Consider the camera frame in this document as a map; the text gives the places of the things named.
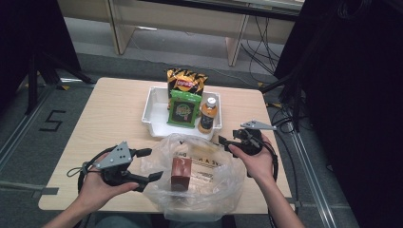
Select brown cookie box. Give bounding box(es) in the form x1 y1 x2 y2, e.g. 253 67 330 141
170 157 193 192

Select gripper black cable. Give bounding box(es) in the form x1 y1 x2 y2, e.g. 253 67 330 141
246 139 280 228
66 145 115 195

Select person's right hand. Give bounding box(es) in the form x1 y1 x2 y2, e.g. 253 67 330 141
227 135 277 188

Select person's legs in jeans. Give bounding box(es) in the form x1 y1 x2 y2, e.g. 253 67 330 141
94 212 239 228

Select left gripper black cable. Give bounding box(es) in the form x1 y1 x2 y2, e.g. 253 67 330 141
66 145 115 195

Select black curtain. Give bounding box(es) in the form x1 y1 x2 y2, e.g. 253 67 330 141
0 0 82 110
274 0 403 228

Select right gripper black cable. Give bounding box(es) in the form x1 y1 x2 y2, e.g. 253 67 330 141
246 139 280 228

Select orange drink bottle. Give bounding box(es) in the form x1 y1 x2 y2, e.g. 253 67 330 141
197 96 219 135

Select black metal stand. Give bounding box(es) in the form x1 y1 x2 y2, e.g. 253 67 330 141
259 70 306 133

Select hanging black cable bundle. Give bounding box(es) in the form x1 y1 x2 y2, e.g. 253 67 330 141
240 15 280 76

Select metal floor rail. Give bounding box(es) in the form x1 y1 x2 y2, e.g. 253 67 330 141
0 84 55 172
289 129 338 228

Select light wooden desk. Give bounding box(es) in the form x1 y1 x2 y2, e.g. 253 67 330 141
56 0 305 67

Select person's left hand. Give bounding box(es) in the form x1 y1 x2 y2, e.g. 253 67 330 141
75 152 141 214

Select black floor cable bundle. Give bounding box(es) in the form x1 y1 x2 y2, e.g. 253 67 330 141
265 100 302 145

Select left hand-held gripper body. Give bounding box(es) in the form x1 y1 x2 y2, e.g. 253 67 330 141
92 141 143 187

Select clear plastic bag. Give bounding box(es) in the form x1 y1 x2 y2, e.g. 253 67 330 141
140 132 246 222

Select black tripod stand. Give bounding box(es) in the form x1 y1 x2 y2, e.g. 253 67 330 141
25 51 96 116

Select yellow black chips bag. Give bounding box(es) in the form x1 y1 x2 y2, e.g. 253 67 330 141
166 67 209 110

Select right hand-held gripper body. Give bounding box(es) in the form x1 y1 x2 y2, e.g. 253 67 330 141
235 119 278 157

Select green seaweed snack packet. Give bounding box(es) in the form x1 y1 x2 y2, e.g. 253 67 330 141
166 89 203 129

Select white plastic tray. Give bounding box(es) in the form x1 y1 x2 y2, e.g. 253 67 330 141
141 86 222 141

